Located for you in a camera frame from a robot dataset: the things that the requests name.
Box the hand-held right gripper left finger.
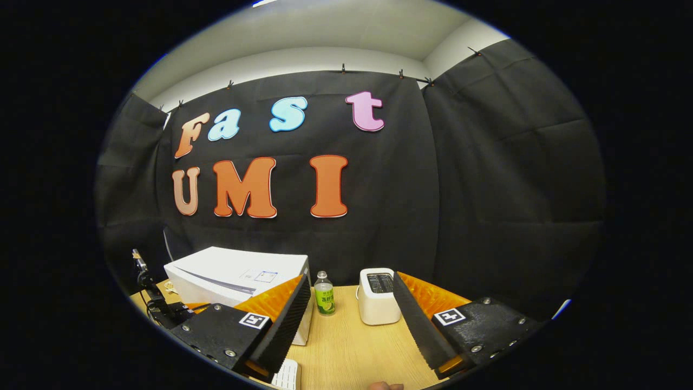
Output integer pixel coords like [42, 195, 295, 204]
[169, 273, 313, 382]

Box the white toaster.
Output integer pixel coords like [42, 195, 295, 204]
[357, 268, 402, 326]

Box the white ribbed object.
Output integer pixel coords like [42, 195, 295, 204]
[271, 359, 302, 390]

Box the green label drink bottle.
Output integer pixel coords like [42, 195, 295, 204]
[314, 271, 336, 317]

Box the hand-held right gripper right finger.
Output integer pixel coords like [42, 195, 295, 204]
[392, 271, 545, 380]

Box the white microwave oven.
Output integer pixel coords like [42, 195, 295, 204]
[164, 246, 315, 346]

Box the black backdrop cloth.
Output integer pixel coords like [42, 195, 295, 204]
[95, 39, 606, 320]

